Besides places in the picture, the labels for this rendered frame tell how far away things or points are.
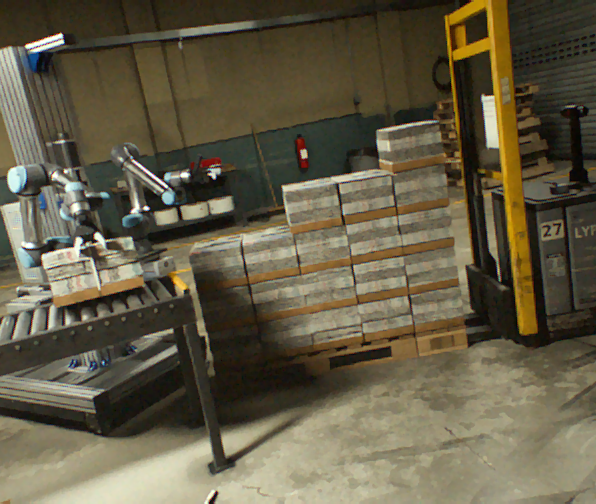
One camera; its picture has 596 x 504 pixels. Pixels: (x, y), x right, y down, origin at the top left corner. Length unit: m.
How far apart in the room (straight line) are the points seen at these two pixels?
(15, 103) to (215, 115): 6.60
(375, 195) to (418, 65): 8.31
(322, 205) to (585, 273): 1.45
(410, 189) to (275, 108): 7.17
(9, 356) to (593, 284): 2.85
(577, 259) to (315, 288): 1.40
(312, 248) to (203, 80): 7.02
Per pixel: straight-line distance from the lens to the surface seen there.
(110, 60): 10.07
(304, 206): 3.41
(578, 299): 3.75
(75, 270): 2.90
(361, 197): 3.44
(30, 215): 3.41
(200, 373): 2.79
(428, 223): 3.53
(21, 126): 3.85
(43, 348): 2.70
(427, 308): 3.64
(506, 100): 3.40
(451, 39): 4.10
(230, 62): 10.37
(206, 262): 3.46
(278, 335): 3.57
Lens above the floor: 1.44
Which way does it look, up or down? 13 degrees down
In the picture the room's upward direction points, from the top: 10 degrees counter-clockwise
